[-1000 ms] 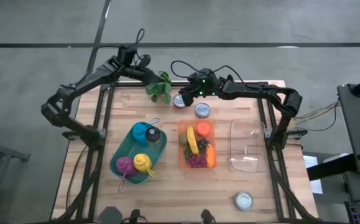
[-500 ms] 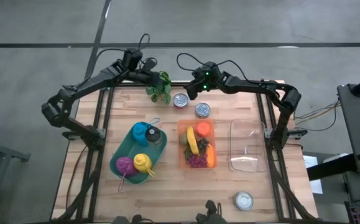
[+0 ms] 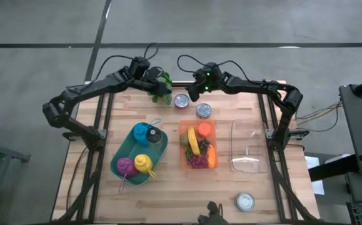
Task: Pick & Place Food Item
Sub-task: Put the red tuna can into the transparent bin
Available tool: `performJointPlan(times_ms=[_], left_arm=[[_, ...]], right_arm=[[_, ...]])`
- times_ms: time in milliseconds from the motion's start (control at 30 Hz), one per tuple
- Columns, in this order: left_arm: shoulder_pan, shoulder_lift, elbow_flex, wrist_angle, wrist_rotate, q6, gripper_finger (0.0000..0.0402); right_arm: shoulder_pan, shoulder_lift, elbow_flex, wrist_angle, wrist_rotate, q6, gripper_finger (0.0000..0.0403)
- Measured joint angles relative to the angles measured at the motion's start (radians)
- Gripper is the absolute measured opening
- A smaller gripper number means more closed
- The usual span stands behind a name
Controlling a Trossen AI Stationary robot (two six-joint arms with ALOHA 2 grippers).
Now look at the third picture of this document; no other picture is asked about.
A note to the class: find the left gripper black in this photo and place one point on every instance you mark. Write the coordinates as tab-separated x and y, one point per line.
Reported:
154	76

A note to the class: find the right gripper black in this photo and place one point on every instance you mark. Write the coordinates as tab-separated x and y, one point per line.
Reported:
209	79

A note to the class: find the tin can red label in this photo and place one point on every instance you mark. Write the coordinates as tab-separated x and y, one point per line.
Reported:
181	101

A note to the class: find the silver tin can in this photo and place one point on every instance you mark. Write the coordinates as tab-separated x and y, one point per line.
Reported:
245	201
204	110

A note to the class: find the orange toy fruit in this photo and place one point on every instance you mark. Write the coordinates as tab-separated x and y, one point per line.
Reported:
204	129

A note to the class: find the clear bottle black cap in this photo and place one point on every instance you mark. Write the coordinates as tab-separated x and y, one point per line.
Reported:
153	135

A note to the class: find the yellow toy banana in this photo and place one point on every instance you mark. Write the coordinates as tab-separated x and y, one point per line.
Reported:
194	140

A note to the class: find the brown kiwi fruit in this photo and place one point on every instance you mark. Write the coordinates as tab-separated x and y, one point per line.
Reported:
184	140

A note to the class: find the blue plastic bottle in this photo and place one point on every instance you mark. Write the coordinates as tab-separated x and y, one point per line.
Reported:
140	132

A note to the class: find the dark toy grape bunch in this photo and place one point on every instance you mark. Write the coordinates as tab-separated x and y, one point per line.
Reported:
204	145

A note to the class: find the orange toy carrot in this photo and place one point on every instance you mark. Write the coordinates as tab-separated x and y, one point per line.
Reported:
212	156

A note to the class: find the red toy grape bunch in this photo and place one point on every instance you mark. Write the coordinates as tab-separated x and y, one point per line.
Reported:
198	162

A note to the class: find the teal plastic bin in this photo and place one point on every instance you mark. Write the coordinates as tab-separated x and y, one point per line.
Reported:
130	150

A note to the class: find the yellow plastic bottle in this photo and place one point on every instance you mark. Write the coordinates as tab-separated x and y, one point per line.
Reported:
143	163

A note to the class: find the clear plastic container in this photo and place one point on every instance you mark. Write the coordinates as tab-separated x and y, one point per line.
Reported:
249	147

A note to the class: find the purple plastic bottle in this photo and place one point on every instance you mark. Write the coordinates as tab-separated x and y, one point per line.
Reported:
126	166

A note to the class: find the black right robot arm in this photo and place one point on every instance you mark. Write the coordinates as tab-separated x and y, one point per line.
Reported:
262	87

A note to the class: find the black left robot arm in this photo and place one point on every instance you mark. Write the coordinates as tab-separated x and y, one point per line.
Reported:
83	89

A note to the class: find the green striped leaf plant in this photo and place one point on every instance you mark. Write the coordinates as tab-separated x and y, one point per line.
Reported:
168	99

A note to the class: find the orange translucent container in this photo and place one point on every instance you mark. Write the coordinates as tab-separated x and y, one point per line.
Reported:
184	123

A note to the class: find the black blurry object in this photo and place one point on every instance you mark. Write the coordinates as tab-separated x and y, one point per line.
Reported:
213	212

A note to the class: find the white paper sheet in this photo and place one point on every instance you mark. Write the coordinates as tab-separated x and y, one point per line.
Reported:
312	162

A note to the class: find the black aluminium rig frame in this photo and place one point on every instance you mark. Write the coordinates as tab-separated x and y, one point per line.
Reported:
262	125

